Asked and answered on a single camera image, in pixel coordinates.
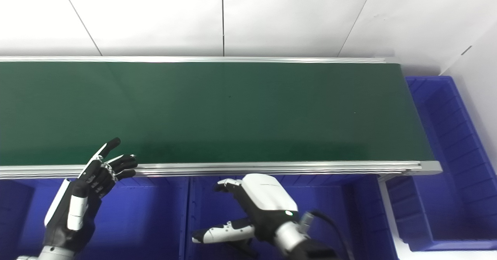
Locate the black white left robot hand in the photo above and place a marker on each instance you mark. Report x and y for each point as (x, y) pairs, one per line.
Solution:
(66, 221)

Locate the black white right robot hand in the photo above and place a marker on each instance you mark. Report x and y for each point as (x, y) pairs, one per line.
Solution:
(266, 198)

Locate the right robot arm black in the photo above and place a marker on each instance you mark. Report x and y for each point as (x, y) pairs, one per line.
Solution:
(306, 248)

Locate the green conveyor belt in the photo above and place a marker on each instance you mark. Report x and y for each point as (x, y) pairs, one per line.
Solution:
(217, 112)

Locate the blue plastic bin with ribs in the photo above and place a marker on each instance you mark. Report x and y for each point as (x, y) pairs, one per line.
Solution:
(458, 143)

